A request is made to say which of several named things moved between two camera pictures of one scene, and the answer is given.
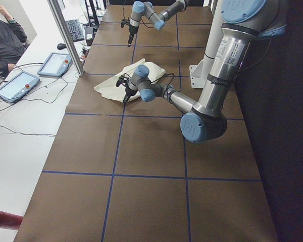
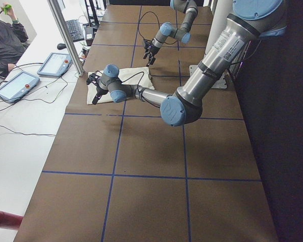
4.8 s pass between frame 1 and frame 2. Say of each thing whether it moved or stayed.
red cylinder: stayed
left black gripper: moved
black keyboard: stayed
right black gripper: moved
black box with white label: stayed
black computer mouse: stayed
